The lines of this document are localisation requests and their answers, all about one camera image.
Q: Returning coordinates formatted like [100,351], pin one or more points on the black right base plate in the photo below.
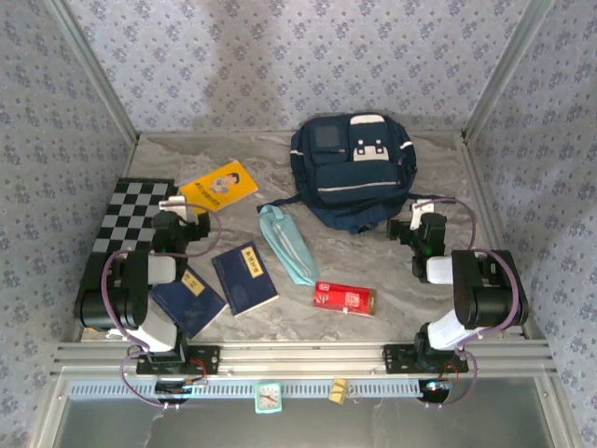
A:
[396,359]

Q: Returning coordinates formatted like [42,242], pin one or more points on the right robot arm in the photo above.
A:
[490,298]

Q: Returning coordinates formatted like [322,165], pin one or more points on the controller board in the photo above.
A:
[172,387]
[434,389]

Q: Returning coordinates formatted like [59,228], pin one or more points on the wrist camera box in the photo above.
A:
[177,203]
[415,217]

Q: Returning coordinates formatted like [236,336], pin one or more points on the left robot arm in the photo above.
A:
[112,303]

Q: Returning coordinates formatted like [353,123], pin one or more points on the light blue pencil case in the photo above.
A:
[284,242]

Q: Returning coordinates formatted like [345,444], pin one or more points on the right controller board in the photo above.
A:
[434,389]

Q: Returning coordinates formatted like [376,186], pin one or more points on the black grey chessboard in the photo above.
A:
[130,210]

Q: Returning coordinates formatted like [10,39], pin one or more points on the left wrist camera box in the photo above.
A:
[177,203]

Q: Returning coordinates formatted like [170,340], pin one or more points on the left controller board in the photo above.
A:
[172,387]

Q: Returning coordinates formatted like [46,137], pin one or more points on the red rectangular box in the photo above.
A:
[342,298]

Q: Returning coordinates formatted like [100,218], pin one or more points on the small yellow tag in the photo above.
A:
[338,391]

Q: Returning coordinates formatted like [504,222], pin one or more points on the aluminium frame post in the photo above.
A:
[506,70]
[95,70]

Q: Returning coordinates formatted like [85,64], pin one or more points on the aluminium mounting rail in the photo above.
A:
[303,357]

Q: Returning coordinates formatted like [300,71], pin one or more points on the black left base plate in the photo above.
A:
[205,359]

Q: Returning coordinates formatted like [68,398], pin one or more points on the yellow picture book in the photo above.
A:
[224,186]

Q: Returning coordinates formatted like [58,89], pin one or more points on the small teal clock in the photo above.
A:
[268,397]

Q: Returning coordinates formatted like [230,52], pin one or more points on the navy blue backpack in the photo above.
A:
[354,186]

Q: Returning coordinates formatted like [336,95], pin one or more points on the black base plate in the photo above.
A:
[396,359]
[205,359]

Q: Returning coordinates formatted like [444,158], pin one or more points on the navy book yellow label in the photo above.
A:
[191,308]
[242,280]

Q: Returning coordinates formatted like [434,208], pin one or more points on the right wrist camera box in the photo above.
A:
[415,217]

